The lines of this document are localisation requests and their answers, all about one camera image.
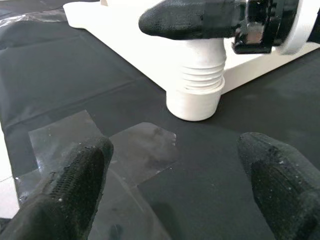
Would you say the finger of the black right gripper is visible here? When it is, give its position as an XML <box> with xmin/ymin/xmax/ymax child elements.
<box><xmin>138</xmin><ymin>0</ymin><xmax>242</xmax><ymax>41</ymax></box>

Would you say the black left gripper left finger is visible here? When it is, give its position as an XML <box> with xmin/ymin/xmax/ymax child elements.
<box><xmin>0</xmin><ymin>136</ymin><xmax>115</xmax><ymax>240</ymax></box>

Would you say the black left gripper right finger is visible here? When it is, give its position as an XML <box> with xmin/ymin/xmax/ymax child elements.
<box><xmin>236</xmin><ymin>131</ymin><xmax>320</xmax><ymax>240</ymax></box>

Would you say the white plastic table leg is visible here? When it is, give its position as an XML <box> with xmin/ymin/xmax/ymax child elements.
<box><xmin>179</xmin><ymin>38</ymin><xmax>228</xmax><ymax>95</ymax></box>

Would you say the clear tape patch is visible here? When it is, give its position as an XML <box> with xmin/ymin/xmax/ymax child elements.
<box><xmin>109</xmin><ymin>121</ymin><xmax>180</xmax><ymax>187</ymax></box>
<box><xmin>14</xmin><ymin>169</ymin><xmax>166</xmax><ymax>240</ymax></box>
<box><xmin>27</xmin><ymin>109</ymin><xmax>109</xmax><ymax>173</ymax></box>

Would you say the white plastic table top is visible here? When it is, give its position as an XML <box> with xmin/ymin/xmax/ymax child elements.
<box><xmin>62</xmin><ymin>0</ymin><xmax>320</xmax><ymax>122</ymax></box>

